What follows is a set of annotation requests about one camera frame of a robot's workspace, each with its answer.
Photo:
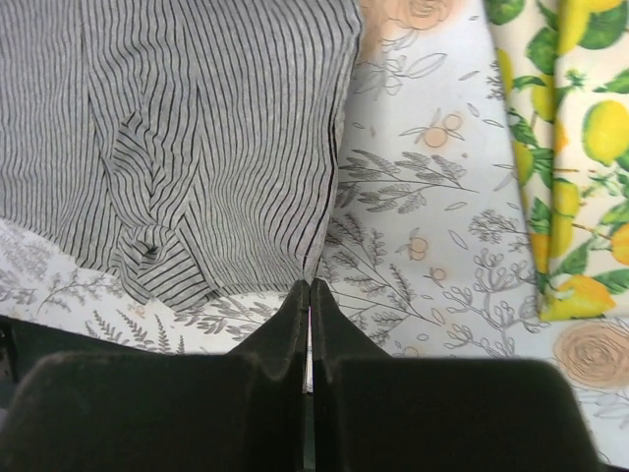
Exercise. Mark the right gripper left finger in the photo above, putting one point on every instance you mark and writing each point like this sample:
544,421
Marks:
129,410

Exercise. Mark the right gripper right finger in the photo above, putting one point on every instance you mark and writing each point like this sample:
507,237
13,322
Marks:
376,412

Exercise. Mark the grey striped boxer underwear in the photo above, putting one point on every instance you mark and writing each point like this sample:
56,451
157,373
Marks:
187,147

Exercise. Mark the lemon print folded cloth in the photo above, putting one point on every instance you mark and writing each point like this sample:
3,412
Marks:
564,69

